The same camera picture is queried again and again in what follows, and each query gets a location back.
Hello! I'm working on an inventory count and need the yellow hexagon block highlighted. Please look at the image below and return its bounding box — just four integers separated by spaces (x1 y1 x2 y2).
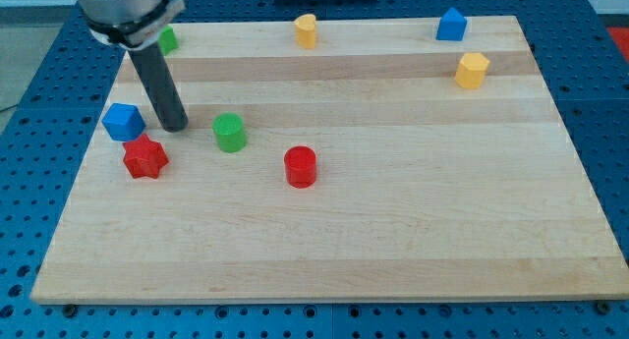
454 52 490 89

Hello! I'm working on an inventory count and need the red cylinder block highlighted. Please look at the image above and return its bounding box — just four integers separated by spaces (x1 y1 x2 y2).
284 145 316 189

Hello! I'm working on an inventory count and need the blue pentagon block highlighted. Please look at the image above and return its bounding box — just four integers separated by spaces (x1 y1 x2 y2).
435 7 468 41

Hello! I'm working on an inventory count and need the wooden board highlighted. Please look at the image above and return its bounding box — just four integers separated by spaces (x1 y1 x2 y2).
31 16 628 305

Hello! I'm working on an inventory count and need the green block behind rod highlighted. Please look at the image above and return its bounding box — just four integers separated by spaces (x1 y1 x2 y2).
157 26 179 56

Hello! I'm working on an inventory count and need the green cylinder block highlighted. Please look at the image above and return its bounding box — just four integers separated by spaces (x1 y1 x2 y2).
212 112 247 153

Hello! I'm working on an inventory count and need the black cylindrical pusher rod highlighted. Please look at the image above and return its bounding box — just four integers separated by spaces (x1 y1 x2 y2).
129 43 189 133

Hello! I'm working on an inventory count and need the yellow heart block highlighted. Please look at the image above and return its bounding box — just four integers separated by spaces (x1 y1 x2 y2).
293 14 317 49

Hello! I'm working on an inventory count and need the blue cube block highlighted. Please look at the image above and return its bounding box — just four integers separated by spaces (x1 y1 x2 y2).
101 103 145 141

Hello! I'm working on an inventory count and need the red star block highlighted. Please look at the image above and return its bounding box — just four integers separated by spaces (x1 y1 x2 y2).
123 133 169 179

